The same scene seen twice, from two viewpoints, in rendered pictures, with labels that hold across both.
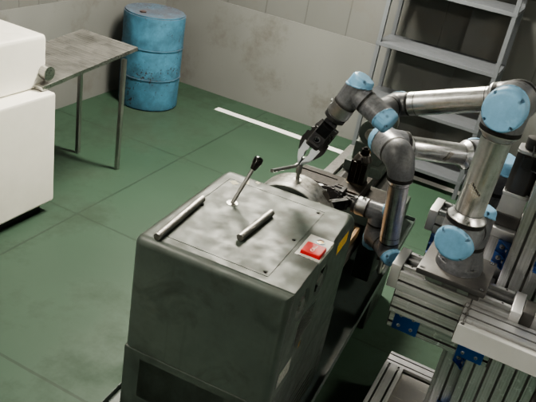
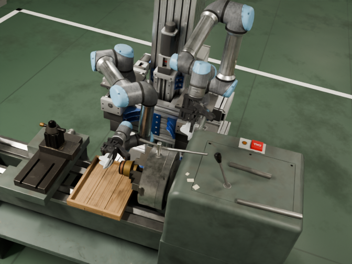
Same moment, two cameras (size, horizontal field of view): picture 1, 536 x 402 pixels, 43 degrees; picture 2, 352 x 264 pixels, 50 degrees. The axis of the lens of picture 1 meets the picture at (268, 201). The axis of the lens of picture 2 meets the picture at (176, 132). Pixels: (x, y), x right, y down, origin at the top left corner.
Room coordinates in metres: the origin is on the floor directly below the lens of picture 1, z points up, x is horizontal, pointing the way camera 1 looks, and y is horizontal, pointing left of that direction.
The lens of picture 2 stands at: (2.29, 1.19, 2.53)
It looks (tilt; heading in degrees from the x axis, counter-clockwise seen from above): 41 degrees down; 261
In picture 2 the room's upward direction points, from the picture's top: 8 degrees clockwise
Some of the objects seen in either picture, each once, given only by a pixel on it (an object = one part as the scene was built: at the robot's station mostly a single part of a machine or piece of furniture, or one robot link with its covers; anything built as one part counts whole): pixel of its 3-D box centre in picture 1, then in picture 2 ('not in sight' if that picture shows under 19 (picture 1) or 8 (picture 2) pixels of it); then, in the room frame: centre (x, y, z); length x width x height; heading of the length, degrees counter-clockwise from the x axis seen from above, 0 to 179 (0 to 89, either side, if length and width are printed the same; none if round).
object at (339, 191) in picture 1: (342, 198); (111, 147); (2.41, -0.29, 1.08); 0.12 x 0.09 x 0.08; 71
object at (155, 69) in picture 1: (151, 57); not in sight; (5.84, 1.27, 0.42); 0.55 x 0.55 x 0.85
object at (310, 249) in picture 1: (313, 251); (256, 145); (1.66, -0.16, 1.26); 0.06 x 0.06 x 0.02; 71
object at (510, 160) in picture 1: (498, 171); (123, 56); (2.37, -0.83, 1.33); 0.13 x 0.12 x 0.14; 22
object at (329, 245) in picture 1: (313, 255); (251, 149); (1.69, -0.16, 1.23); 0.13 x 0.08 x 0.06; 161
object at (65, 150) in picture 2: (354, 187); (59, 147); (2.70, -0.36, 1.00); 0.20 x 0.10 x 0.05; 161
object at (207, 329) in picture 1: (246, 274); (233, 197); (1.78, 0.02, 1.06); 0.59 x 0.48 x 0.39; 161
